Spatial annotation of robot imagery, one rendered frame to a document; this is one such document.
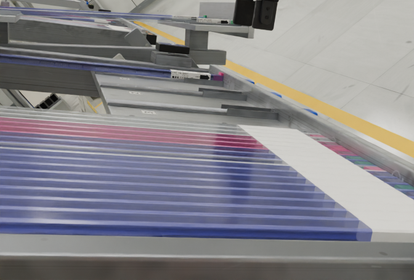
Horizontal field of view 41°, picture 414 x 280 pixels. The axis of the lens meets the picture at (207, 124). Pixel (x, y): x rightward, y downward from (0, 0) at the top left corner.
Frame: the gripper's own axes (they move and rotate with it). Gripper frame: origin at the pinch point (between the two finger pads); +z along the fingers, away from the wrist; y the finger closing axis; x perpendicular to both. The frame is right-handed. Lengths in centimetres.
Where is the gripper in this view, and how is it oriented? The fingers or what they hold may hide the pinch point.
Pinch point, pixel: (252, 20)
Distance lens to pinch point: 85.4
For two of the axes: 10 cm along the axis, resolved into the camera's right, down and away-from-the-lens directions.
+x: -9.6, -0.8, -2.7
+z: -1.4, 9.7, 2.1
